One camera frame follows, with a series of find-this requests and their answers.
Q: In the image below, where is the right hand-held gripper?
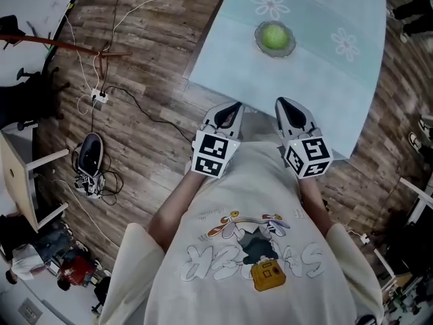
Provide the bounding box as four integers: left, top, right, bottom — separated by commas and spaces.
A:
274, 96, 334, 180

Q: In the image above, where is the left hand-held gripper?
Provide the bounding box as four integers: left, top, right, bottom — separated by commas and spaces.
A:
190, 101, 246, 179

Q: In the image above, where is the clear glass dish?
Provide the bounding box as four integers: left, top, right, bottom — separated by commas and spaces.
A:
254, 20, 297, 59

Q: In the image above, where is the round green vegetable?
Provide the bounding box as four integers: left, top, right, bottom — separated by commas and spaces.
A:
262, 24, 290, 50

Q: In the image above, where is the person's right forearm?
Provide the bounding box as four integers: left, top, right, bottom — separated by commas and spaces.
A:
297, 175, 336, 240

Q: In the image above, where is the person's left forearm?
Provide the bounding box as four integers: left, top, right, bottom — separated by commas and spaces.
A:
147, 170, 217, 251

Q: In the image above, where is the light blue flowered tablecloth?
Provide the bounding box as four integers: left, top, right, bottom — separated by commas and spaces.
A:
182, 0, 388, 163

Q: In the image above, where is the white power strip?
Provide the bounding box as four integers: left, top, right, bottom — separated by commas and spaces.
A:
90, 87, 110, 104

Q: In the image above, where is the person's cream printed t-shirt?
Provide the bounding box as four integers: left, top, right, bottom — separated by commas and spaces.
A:
100, 140, 385, 325

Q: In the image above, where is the spare hand-held gripper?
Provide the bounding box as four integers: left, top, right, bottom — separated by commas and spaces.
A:
74, 132, 106, 200

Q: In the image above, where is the wooden coat stand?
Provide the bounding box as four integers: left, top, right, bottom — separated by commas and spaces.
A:
0, 33, 133, 80

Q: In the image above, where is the black office chair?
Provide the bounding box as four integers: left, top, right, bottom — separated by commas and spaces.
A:
0, 65, 71, 132

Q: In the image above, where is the wooden desk with white legs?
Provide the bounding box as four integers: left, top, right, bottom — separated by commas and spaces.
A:
0, 129, 70, 234

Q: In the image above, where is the long black cable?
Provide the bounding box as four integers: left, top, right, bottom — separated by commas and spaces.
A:
101, 85, 194, 144

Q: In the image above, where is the tangled black cable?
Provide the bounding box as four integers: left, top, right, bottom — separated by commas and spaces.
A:
70, 142, 124, 207

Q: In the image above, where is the thin black cable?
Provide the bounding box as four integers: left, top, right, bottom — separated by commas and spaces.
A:
99, 0, 123, 93

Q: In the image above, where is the white table frame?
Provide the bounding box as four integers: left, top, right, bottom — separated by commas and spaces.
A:
398, 176, 433, 226

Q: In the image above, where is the thin white floor cable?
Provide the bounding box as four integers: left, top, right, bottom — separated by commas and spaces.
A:
47, 177, 121, 249

